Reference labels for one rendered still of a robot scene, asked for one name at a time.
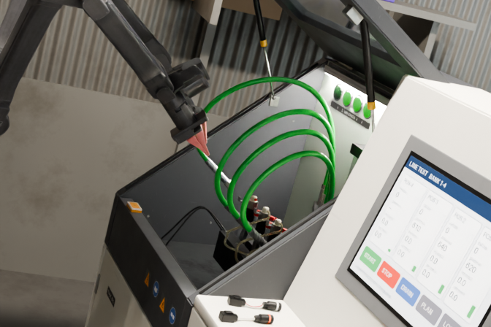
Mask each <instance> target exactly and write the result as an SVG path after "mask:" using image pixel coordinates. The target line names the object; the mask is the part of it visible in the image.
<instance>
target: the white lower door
mask: <svg viewBox="0 0 491 327"><path fill-rule="evenodd" d="M94 293H95V294H96V295H95V298H94V303H93V307H92V310H91V316H90V320H89V323H88V327H153V326H152V325H151V323H150V321H149V319H148V318H147V316H146V314H145V313H144V311H143V309H142V307H141V306H140V303H139V302H138V300H137V298H136V297H135V295H134V293H133V291H132V290H131V288H130V286H129V284H128V282H127V281H126V279H125V277H124V275H123V274H122V272H121V270H120V269H119V267H118V265H117V263H116V262H115V259H114V258H113V256H112V254H111V252H110V251H109V249H108V248H106V250H105V254H104V260H103V263H102V269H101V272H100V274H98V277H97V281H96V287H95V291H94Z"/></svg>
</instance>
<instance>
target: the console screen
mask: <svg viewBox="0 0 491 327"><path fill-rule="evenodd" d="M335 276H336V277H337V278H338V279H339V280H340V281H341V282H342V283H343V284H344V285H345V286H346V287H347V288H348V289H349V290H350V291H351V292H352V293H353V294H354V295H355V296H356V297H357V298H358V299H359V300H360V301H361V302H362V303H363V304H364V305H365V306H366V307H367V308H368V309H369V310H370V311H371V312H372V313H373V314H374V315H375V316H376V317H377V318H378V319H379V320H380V321H381V322H382V323H383V324H384V325H385V326H386V327H491V180H490V179H488V178H487V177H485V176H483V175H482V174H480V173H478V172H476V171H474V170H473V169H471V168H470V167H468V166H466V165H465V164H463V163H461V162H459V161H457V160H456V159H454V158H453V157H451V156H449V155H447V154H446V153H444V152H442V151H440V150H439V149H437V148H435V147H433V146H432V145H430V144H428V143H426V142H425V141H423V140H421V139H420V138H418V137H417V136H414V135H413V134H412V135H410V137H409V139H408V141H407V142H406V145H405V147H404V148H403V150H402V152H401V154H400V156H399V158H398V159H397V161H396V163H395V165H394V167H393V169H392V171H391V172H390V174H389V176H388V178H387V180H386V182H385V183H384V186H383V187H382V189H381V191H380V193H379V195H378V196H377V198H376V200H375V202H374V204H373V206H372V207H371V209H370V211H369V213H368V215H367V217H366V218H365V221H364V223H363V224H362V226H361V228H360V230H359V231H358V233H357V235H356V237H355V239H354V241H353V242H352V244H351V247H350V248H349V250H348V252H347V254H346V256H345V258H344V259H343V261H342V263H341V265H340V267H339V268H338V270H337V272H336V274H335Z"/></svg>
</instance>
